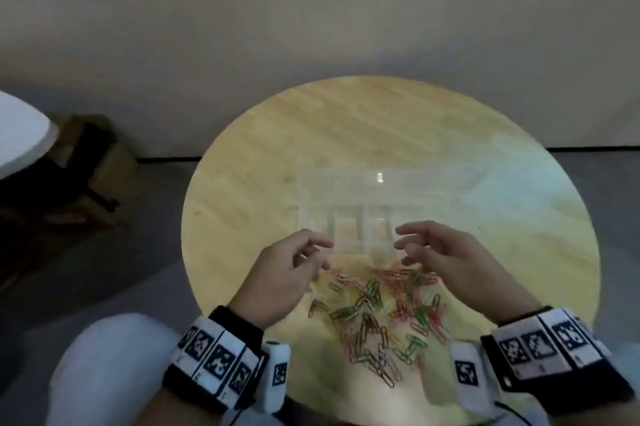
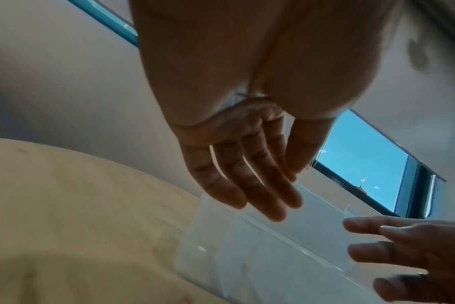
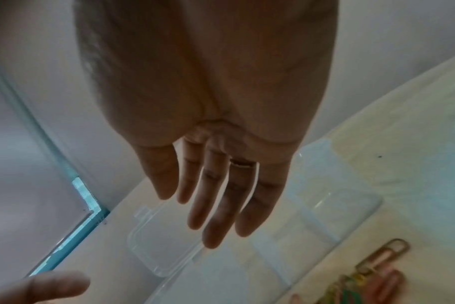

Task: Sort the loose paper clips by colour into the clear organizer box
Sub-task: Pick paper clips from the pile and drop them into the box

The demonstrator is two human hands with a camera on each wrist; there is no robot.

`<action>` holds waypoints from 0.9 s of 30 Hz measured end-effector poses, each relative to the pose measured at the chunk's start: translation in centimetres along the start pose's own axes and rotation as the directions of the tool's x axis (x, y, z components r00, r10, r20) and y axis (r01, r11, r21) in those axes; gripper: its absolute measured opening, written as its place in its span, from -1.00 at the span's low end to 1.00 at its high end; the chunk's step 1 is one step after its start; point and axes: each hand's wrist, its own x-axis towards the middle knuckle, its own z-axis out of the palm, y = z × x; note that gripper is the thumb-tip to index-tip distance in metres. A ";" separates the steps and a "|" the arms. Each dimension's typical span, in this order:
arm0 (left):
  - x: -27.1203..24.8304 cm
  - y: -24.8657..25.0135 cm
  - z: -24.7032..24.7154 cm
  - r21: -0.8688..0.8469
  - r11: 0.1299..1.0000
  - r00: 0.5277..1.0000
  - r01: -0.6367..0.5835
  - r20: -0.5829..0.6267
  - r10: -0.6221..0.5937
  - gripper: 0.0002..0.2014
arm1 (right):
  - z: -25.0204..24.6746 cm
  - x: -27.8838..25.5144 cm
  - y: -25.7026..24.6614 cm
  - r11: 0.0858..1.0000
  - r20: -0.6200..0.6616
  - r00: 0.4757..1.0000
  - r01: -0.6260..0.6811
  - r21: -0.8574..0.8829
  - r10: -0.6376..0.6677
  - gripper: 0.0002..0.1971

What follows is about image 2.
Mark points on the person's right hand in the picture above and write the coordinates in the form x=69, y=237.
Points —
x=437, y=249

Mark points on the person's left hand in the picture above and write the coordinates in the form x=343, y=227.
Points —
x=231, y=74

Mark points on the clear plastic compartment box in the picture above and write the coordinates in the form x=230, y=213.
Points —
x=250, y=255

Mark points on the teal framed window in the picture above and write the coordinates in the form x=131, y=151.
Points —
x=362, y=154

